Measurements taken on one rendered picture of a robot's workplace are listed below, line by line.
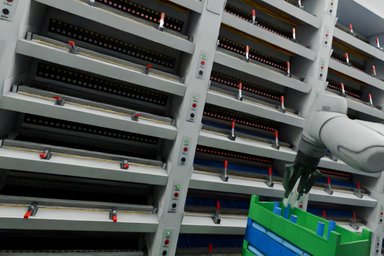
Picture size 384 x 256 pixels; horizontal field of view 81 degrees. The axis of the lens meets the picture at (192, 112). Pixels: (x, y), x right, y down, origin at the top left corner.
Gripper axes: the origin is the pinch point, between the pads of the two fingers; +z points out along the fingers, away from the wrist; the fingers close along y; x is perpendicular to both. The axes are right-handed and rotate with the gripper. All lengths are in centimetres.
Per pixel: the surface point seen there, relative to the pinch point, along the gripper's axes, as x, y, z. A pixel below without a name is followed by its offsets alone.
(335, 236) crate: -26.5, -1.1, -10.7
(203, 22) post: 33, -47, -56
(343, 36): 74, 35, -65
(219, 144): 19.0, -28.7, -7.0
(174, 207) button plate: 0.7, -42.8, 16.2
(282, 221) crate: -15.7, -8.8, -2.4
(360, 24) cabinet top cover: 104, 59, -77
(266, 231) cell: -13.1, -10.9, 5.4
